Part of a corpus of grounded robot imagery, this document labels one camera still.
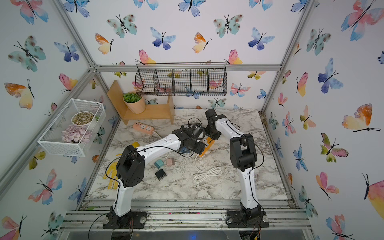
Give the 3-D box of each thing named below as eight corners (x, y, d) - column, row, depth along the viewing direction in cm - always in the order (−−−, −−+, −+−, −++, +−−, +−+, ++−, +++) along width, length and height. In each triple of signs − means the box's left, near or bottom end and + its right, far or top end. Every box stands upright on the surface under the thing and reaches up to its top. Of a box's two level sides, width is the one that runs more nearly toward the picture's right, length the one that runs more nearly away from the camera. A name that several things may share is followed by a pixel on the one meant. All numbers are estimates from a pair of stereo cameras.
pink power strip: (132, 128, 112) (131, 126, 110) (136, 123, 116) (135, 121, 114) (151, 135, 108) (151, 133, 107) (155, 129, 112) (155, 127, 110)
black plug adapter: (159, 181, 89) (158, 179, 87) (155, 174, 91) (154, 173, 89) (166, 175, 91) (166, 174, 89) (162, 169, 93) (161, 168, 91)
